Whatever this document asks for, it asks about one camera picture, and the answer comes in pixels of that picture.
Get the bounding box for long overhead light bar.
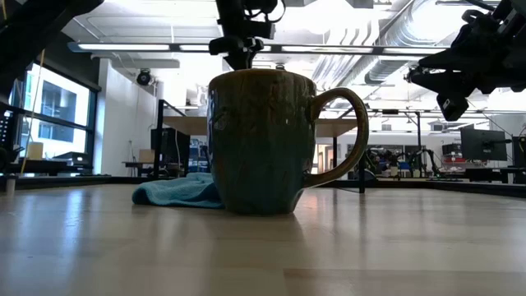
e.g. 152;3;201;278
67;40;449;58

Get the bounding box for brown green glazed mug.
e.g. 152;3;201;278
207;68;370;216

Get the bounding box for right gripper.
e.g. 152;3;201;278
405;7;501;123

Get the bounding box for black computer monitor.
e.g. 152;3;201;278
459;127;509;162

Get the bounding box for silver ventilation duct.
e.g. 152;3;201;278
311;0;457;86

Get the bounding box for teal cloth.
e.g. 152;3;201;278
131;172;225;210

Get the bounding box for black screen on stand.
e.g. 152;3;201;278
150;127;191;165

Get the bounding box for large black framed window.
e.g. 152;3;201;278
7;61;102;165

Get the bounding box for wooden shelf black metal legs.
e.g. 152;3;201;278
154;99;368;194

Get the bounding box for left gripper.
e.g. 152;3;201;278
208;0;287;72

